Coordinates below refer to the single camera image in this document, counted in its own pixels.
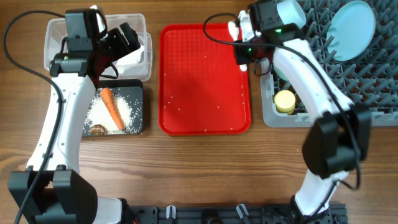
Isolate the green bowl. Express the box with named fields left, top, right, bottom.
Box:
left=273, top=64, right=289, bottom=81

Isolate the light blue bowl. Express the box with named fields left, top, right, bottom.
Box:
left=276, top=0, right=307, bottom=29

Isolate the orange carrot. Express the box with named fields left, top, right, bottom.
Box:
left=100, top=88, right=124, bottom=130

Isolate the yellow plastic cup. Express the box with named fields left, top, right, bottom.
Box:
left=274, top=90, right=296, bottom=114

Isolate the light blue plate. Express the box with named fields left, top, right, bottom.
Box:
left=326, top=1, right=376, bottom=62

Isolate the white plastic spoon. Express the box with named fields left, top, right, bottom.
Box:
left=228, top=21, right=248, bottom=72

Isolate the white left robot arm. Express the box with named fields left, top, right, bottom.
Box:
left=8, top=23, right=139, bottom=223

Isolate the clear plastic waste bin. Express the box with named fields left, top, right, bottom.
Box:
left=44, top=13, right=152, bottom=82

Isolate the black food waste tray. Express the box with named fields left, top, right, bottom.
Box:
left=81, top=78, right=144, bottom=138

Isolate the grey dishwasher rack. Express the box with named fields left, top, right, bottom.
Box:
left=254, top=0, right=398, bottom=128

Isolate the red serving tray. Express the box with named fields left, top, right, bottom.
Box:
left=158, top=23, right=251, bottom=136

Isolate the pile of white rice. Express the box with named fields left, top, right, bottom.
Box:
left=83, top=87, right=142, bottom=135

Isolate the brown food scrap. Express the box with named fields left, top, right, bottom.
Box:
left=89, top=124, right=106, bottom=136

